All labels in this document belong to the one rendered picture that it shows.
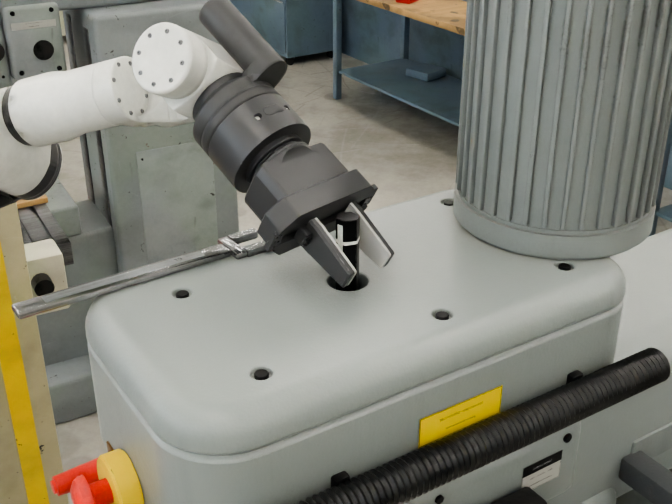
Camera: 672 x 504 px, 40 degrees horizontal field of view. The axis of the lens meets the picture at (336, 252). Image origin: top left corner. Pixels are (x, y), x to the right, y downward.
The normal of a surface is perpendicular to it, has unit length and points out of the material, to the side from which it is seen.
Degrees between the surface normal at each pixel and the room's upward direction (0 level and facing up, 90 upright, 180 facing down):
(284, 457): 90
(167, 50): 63
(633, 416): 90
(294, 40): 90
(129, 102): 72
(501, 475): 90
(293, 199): 30
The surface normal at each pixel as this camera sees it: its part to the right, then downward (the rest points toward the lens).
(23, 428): 0.54, 0.39
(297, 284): 0.00, -0.89
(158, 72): -0.41, -0.04
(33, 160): 0.83, 0.29
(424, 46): -0.84, 0.25
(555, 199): -0.26, 0.44
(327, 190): 0.36, -0.61
